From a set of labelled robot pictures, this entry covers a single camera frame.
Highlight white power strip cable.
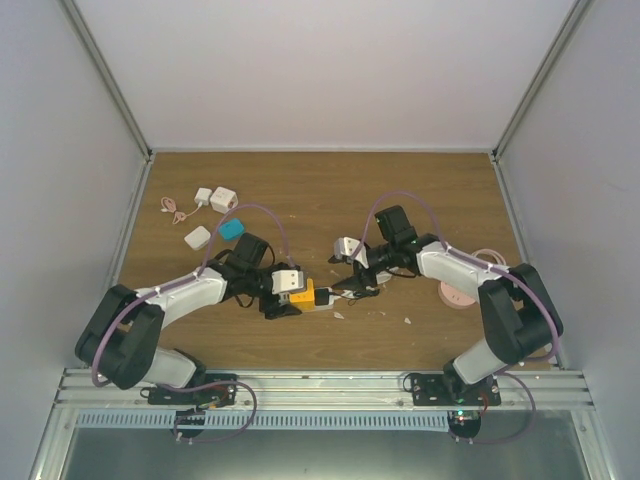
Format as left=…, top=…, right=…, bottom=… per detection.
left=331, top=272, right=394, bottom=301

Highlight black thin cable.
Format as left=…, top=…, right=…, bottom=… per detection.
left=344, top=287, right=381, bottom=307

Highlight yellow plug adapter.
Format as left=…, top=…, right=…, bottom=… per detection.
left=289, top=278, right=315, bottom=312

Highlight black charger plug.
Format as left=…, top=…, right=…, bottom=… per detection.
left=314, top=287, right=333, bottom=307

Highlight blue plug adapter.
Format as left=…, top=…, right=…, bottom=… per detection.
left=218, top=218, right=245, bottom=241

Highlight pink round power socket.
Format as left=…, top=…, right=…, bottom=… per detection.
left=438, top=282, right=476, bottom=309

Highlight white square charger plug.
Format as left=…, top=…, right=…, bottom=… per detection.
left=184, top=226, right=211, bottom=251

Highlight white cube socket tiger sticker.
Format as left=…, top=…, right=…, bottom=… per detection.
left=209, top=186, right=238, bottom=214

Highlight pink charger cable bundle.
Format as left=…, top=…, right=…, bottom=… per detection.
left=159, top=195, right=202, bottom=226

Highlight white power strip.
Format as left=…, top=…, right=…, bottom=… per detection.
left=297, top=302, right=333, bottom=313

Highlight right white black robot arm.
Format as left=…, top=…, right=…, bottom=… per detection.
left=329, top=205, right=564, bottom=405

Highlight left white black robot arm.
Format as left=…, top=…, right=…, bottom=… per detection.
left=75, top=233, right=306, bottom=404

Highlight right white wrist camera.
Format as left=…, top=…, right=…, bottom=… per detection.
left=333, top=237, right=367, bottom=264

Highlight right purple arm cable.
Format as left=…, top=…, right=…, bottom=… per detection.
left=352, top=189, right=562, bottom=362

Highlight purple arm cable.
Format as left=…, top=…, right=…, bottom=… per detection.
left=352, top=189, right=562, bottom=362
left=90, top=202, right=297, bottom=387

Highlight aluminium front rail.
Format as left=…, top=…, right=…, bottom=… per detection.
left=54, top=369, right=595, bottom=411

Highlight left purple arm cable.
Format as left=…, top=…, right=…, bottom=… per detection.
left=90, top=202, right=297, bottom=387

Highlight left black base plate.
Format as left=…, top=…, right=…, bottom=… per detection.
left=140, top=373, right=238, bottom=408

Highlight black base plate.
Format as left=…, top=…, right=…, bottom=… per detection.
left=401, top=372, right=502, bottom=408
left=140, top=373, right=238, bottom=408

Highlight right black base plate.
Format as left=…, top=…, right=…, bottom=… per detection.
left=401, top=372, right=502, bottom=408

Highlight right aluminium corner post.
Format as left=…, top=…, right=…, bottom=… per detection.
left=490, top=0, right=596, bottom=160

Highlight aluminium corner post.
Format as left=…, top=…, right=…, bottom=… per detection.
left=61, top=0, right=154, bottom=160
left=490, top=0, right=596, bottom=160

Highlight left aluminium corner post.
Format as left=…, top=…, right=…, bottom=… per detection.
left=61, top=0, right=154, bottom=160

